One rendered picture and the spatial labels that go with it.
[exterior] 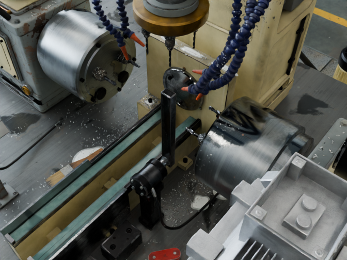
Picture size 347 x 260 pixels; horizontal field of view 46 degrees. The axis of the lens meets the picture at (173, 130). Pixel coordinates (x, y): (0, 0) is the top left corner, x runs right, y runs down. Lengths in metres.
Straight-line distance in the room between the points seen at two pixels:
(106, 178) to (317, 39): 2.39
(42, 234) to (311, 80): 1.11
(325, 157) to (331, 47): 2.37
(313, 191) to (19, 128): 1.13
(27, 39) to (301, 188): 0.99
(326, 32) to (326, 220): 2.92
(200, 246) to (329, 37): 2.92
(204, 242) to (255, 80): 0.75
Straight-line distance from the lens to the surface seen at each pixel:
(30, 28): 1.33
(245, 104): 1.00
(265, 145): 0.94
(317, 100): 1.60
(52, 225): 1.18
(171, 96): 0.88
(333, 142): 0.98
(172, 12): 0.94
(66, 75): 1.24
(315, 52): 2.45
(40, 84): 1.45
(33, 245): 1.18
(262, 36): 1.13
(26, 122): 1.52
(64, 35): 1.25
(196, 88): 0.91
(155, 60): 1.26
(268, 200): 0.54
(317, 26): 3.46
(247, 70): 1.22
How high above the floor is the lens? 1.87
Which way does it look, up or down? 49 degrees down
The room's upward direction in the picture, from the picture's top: 1 degrees clockwise
